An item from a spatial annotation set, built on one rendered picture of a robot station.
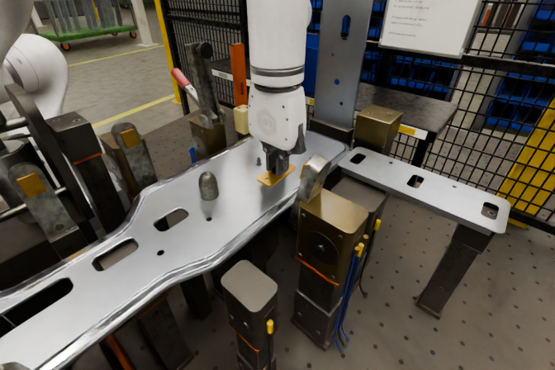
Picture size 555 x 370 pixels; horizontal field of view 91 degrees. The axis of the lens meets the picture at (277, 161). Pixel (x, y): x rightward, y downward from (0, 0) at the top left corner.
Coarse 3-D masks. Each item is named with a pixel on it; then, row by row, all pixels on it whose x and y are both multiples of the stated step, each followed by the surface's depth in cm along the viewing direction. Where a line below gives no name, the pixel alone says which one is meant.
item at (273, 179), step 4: (292, 164) 56; (272, 168) 53; (292, 168) 55; (268, 172) 54; (272, 172) 53; (288, 172) 54; (260, 176) 52; (264, 176) 52; (268, 176) 52; (272, 176) 52; (276, 176) 52; (280, 176) 52; (284, 176) 53; (260, 180) 51; (264, 180) 51; (272, 180) 51; (276, 180) 51; (280, 180) 52; (264, 184) 51; (268, 184) 50; (272, 184) 50
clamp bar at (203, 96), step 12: (192, 48) 52; (204, 48) 51; (192, 60) 53; (204, 60) 55; (192, 72) 55; (204, 72) 56; (204, 84) 57; (204, 96) 56; (216, 96) 59; (204, 108) 58; (216, 108) 60; (216, 120) 62
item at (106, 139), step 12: (108, 132) 53; (108, 144) 49; (144, 144) 52; (108, 156) 53; (120, 156) 49; (120, 168) 51; (120, 180) 55; (132, 180) 52; (132, 192) 54; (168, 228) 65
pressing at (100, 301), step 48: (240, 144) 63; (336, 144) 63; (144, 192) 48; (192, 192) 49; (240, 192) 49; (288, 192) 49; (144, 240) 40; (192, 240) 40; (240, 240) 40; (96, 288) 34; (144, 288) 34; (48, 336) 29; (96, 336) 30
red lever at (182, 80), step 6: (174, 72) 61; (180, 72) 62; (174, 78) 62; (180, 78) 61; (186, 78) 62; (180, 84) 61; (186, 84) 61; (186, 90) 61; (192, 90) 61; (192, 96) 61; (198, 102) 60; (210, 108) 61
